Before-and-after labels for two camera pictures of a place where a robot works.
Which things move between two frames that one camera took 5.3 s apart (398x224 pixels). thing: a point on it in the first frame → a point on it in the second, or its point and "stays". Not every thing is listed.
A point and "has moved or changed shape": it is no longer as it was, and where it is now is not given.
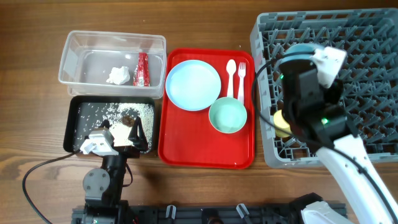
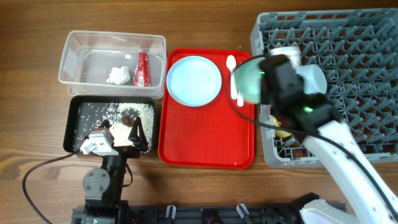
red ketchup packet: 141,77 stays
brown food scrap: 127,121 stays
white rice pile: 118,117 stays
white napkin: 119,76 stays
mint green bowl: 227,115 → 248,79
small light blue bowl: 301,51 has moved or changed shape
